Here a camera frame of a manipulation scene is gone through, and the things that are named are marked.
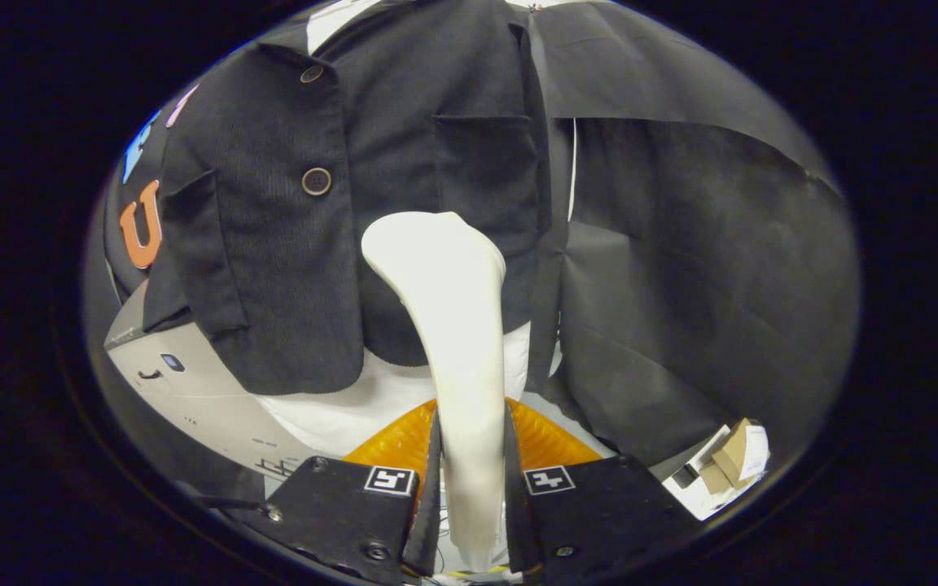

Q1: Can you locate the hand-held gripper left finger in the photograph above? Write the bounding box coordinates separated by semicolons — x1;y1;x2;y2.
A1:
245;399;443;585

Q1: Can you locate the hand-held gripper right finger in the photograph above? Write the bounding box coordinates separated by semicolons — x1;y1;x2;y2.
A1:
504;397;702;580

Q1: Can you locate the white garment steamer head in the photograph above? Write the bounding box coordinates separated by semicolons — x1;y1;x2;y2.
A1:
361;212;508;572

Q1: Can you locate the black blazer jacket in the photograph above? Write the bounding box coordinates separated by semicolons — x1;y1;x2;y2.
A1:
142;0;555;396

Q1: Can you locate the white flat box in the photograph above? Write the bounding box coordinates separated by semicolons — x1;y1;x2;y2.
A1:
663;425;771;522

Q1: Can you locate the white mannequin torso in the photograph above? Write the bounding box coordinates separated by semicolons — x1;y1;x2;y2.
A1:
256;0;563;461

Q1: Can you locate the small cardboard box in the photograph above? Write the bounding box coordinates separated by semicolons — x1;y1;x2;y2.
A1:
697;418;751;493

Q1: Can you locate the grey cabinet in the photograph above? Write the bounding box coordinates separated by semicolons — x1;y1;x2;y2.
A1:
104;281;331;481

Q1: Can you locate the black backdrop cloth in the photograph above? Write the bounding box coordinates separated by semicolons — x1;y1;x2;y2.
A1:
82;0;861;505

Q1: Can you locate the thin white cable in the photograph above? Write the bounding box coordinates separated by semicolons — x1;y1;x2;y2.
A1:
567;118;578;222

